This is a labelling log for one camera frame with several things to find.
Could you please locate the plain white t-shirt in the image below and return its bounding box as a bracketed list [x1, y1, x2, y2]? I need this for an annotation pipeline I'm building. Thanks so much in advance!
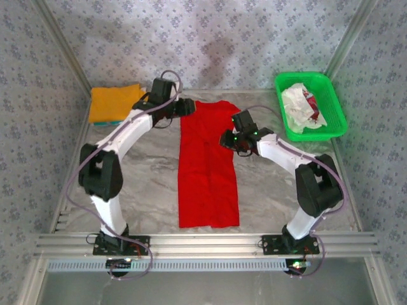
[279, 81, 311, 134]

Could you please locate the folded yellow t-shirt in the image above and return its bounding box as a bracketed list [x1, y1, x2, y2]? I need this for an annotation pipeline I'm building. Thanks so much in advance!
[88, 83, 150, 124]

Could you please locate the folded teal t-shirt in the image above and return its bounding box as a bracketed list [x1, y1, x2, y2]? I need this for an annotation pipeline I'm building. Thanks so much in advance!
[92, 119, 124, 127]

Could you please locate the white t-shirt with red print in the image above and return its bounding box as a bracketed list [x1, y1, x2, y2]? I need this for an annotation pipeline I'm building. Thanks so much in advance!
[300, 88, 328, 130]

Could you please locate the green plastic basket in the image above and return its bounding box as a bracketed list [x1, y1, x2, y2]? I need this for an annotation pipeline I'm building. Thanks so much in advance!
[273, 71, 347, 142]

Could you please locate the black controller board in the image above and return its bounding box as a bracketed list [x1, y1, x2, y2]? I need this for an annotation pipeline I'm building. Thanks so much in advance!
[285, 259, 312, 276]
[106, 257, 134, 276]

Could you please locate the right black wrist camera box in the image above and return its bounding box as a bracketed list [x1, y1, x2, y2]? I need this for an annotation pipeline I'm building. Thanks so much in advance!
[231, 109, 258, 134]

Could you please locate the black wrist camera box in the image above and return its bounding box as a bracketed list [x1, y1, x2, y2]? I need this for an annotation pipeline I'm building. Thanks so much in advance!
[149, 78, 176, 102]
[231, 109, 258, 134]

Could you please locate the left black wrist camera box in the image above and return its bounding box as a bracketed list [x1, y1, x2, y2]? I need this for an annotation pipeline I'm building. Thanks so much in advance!
[149, 78, 176, 102]

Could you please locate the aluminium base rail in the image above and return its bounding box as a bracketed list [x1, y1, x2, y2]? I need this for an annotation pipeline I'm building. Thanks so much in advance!
[34, 233, 381, 258]

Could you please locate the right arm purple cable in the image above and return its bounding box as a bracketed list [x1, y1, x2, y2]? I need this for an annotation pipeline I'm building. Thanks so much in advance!
[246, 105, 350, 242]

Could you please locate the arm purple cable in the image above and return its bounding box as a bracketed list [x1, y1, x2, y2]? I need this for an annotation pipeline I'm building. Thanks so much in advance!
[64, 69, 184, 238]
[246, 105, 350, 242]

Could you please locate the grey slotted cable duct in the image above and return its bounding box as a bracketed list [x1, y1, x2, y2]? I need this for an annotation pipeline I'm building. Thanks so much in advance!
[47, 259, 289, 273]

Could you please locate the aluminium frame post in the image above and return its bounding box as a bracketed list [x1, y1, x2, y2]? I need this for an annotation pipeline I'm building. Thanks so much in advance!
[31, 0, 93, 93]
[324, 0, 379, 80]

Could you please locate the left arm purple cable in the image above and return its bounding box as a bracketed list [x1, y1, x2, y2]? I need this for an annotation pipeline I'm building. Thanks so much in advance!
[64, 69, 184, 238]

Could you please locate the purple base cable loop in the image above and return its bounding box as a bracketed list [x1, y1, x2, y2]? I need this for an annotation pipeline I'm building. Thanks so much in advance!
[107, 240, 154, 282]
[291, 236, 328, 279]

